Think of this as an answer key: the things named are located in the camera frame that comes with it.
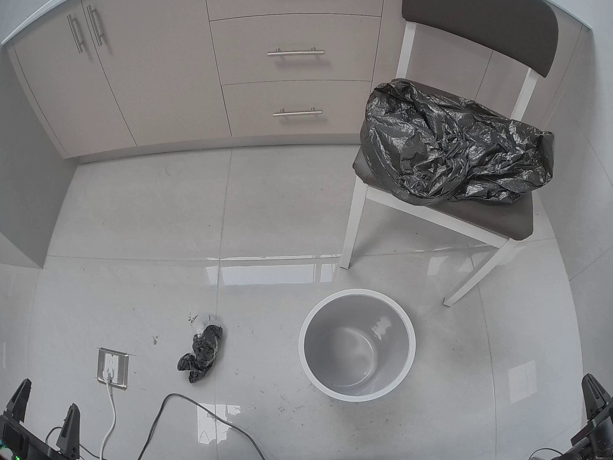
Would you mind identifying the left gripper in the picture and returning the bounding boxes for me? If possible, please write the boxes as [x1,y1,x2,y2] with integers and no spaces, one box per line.
[0,379,81,460]

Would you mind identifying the black cable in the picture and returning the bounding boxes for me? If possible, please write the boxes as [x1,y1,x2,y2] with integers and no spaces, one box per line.
[142,393,265,460]

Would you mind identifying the black plastic bag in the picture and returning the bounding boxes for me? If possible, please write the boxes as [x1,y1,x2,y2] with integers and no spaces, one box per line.
[360,79,555,207]

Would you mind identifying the white trash bin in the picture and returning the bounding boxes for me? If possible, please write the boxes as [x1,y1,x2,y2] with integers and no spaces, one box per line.
[298,289,416,403]

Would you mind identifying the white chair dark grey seat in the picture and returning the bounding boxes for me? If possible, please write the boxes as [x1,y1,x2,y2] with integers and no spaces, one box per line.
[340,0,560,306]

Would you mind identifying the crumpled black plastic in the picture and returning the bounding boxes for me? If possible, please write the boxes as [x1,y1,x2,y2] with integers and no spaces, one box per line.
[177,324,224,384]

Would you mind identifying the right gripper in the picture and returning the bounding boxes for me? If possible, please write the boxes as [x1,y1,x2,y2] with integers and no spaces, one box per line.
[551,373,613,460]

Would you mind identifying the white cable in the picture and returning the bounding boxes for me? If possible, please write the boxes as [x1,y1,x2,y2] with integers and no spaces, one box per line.
[100,366,118,460]

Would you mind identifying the beige cabinet with drawers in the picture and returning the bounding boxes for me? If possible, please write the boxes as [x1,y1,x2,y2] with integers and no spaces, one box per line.
[2,0,595,163]

